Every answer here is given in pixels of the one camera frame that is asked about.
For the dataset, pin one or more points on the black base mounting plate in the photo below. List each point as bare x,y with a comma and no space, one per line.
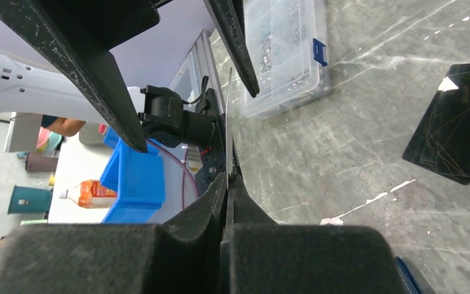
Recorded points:
213,156

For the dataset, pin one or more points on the silver card stack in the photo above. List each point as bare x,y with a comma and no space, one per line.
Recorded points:
229,125

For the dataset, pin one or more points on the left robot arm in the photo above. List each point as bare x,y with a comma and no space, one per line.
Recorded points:
147,63

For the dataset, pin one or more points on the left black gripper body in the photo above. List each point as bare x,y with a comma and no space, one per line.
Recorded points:
111,22

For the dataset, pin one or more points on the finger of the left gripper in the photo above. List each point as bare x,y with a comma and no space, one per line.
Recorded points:
228,17
50,29

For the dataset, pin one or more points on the black card stack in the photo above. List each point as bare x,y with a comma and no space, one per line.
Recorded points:
441,141

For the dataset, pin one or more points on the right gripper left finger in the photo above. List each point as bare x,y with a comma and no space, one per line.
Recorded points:
180,256

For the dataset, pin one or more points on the blue leather card holder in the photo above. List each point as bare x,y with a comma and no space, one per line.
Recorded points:
412,279

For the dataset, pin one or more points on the aluminium frame rail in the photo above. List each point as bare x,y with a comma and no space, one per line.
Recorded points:
188,80

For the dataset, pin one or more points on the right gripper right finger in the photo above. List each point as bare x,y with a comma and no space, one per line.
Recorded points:
262,256

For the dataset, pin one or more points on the orange drink bottle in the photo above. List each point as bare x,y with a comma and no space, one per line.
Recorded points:
90,194

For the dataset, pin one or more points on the blue plastic bin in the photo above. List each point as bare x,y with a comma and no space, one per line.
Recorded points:
138,179

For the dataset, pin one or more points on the clear plastic screw box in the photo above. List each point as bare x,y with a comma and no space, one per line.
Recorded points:
287,42

